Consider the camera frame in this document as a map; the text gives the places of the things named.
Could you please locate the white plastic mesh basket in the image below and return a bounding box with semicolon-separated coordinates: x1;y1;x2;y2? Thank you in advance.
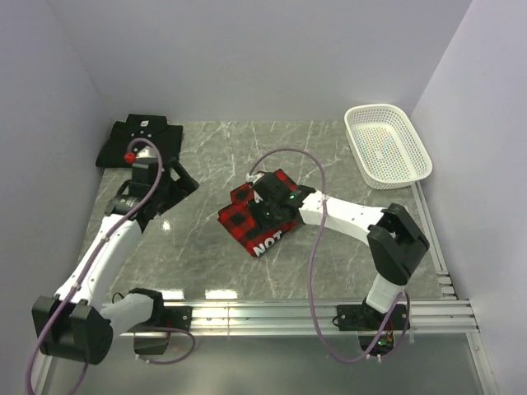
344;104;433;190

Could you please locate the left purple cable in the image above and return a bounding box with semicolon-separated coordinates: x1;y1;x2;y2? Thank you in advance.
25;137;197;395

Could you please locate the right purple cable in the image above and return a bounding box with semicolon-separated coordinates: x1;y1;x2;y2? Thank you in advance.
249;147;412;365

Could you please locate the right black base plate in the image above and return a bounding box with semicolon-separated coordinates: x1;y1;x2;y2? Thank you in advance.
332;304;410;332

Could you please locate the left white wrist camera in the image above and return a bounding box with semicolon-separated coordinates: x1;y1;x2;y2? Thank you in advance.
124;146;156;165

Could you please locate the folded black button shirt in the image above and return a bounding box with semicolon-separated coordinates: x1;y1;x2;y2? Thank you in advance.
96;114;184;169

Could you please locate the purple cable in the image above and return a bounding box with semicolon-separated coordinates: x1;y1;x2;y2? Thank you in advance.
249;147;412;365
25;137;197;395

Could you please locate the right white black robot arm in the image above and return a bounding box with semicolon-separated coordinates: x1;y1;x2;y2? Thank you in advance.
247;172;430;329

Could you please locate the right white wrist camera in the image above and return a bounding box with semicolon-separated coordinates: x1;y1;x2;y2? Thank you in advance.
245;172;264;184

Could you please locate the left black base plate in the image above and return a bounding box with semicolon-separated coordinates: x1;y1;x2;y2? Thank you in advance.
130;305;193;332

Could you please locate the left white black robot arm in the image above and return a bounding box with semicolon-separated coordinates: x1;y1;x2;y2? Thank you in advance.
31;158;198;365

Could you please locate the red black plaid shirt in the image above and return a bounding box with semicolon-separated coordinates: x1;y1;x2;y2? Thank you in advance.
218;169;300;258

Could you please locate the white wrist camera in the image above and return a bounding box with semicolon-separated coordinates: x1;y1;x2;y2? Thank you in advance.
124;146;156;165
245;172;264;184

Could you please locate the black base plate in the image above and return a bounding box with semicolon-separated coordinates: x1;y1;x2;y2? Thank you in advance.
130;305;193;332
332;304;410;332

